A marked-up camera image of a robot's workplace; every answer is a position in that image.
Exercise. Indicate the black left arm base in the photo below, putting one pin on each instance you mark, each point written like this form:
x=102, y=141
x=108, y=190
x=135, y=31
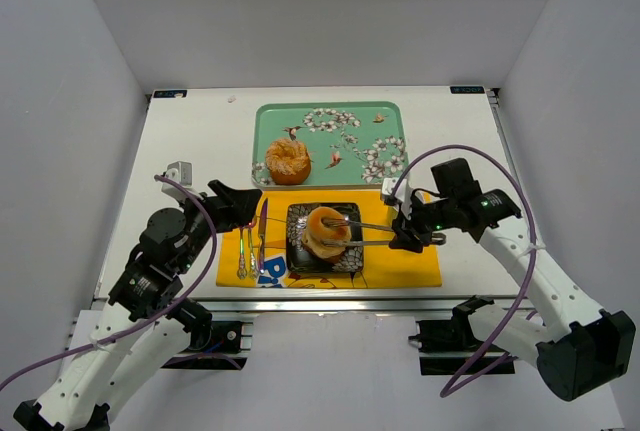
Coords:
x=226, y=347

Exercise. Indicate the corner label sticker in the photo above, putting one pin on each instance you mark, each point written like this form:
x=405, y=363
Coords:
x=456, y=89
x=169, y=94

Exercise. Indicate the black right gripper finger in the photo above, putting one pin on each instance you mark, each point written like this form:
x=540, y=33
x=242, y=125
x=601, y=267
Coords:
x=406, y=242
x=402, y=225

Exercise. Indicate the black floral square plate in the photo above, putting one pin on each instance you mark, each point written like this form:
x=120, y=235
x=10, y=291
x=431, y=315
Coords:
x=300, y=261

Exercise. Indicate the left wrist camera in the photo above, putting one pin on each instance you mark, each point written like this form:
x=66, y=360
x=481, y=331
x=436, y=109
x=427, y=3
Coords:
x=176, y=180

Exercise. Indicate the sugar-crusted round bun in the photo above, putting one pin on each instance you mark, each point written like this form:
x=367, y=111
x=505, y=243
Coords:
x=288, y=162

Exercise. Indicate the iridescent spoon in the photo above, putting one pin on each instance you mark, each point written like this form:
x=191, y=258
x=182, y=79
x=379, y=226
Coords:
x=253, y=271

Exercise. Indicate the right corner label sticker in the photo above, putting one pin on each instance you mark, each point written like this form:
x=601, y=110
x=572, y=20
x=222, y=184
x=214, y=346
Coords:
x=456, y=89

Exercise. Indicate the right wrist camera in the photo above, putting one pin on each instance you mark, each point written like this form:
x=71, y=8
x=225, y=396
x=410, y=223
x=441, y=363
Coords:
x=396, y=195

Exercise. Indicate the iridescent knife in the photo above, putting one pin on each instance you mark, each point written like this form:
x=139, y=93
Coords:
x=262, y=224

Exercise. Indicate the metal serving tongs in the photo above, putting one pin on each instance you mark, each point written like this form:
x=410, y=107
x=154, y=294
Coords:
x=370, y=226

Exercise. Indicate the left corner label sticker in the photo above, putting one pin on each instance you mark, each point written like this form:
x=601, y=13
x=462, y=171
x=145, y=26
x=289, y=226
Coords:
x=169, y=94

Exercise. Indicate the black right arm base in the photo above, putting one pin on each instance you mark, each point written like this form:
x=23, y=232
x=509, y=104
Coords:
x=442, y=351

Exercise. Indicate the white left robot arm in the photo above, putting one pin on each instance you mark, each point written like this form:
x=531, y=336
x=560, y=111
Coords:
x=149, y=316

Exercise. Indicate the yellow placemat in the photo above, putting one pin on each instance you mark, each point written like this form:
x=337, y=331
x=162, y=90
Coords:
x=382, y=267

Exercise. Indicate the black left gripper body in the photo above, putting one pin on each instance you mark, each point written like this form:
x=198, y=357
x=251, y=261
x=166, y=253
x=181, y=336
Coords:
x=228, y=202

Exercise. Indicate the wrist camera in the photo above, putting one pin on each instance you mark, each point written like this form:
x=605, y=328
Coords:
x=176, y=180
x=396, y=195

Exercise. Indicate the pale speckled bagel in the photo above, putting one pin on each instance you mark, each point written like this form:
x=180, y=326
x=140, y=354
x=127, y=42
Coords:
x=322, y=251

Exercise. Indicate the green floral tray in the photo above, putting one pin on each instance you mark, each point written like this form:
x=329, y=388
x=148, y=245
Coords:
x=351, y=144

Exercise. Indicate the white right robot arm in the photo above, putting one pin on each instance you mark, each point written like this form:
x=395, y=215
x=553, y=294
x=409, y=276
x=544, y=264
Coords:
x=576, y=346

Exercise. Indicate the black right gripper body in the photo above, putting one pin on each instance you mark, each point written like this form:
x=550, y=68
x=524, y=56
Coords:
x=409, y=230

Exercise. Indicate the brown bread slice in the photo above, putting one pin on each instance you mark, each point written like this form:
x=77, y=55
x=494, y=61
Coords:
x=331, y=262

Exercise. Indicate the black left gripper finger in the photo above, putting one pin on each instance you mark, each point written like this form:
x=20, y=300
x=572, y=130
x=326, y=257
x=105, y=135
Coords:
x=223, y=195
x=242, y=207

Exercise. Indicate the glazed orange donut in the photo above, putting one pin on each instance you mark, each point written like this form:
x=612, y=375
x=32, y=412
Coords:
x=320, y=232

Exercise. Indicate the iridescent fork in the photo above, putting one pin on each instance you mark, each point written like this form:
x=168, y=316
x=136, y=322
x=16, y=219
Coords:
x=242, y=268

